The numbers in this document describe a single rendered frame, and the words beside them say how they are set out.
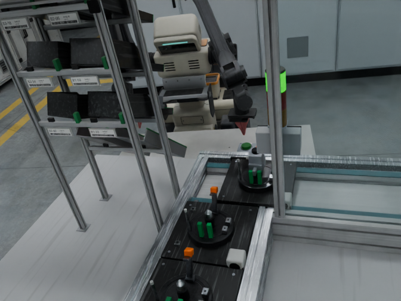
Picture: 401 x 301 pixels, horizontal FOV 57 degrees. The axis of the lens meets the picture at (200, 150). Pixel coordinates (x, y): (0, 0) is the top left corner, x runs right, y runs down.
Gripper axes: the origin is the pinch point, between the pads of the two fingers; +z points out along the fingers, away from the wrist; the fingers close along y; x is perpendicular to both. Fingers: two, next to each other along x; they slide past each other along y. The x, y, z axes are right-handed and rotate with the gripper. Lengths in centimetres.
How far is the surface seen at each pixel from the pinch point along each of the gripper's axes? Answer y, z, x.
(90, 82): -29, -41, -44
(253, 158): 8.3, -4.7, -24.2
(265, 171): 11.0, 3.8, -19.5
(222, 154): -8.4, 7.3, -5.4
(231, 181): -0.6, 5.9, -23.4
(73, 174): -181, 103, 94
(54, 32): -462, 69, 472
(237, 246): 8, 6, -52
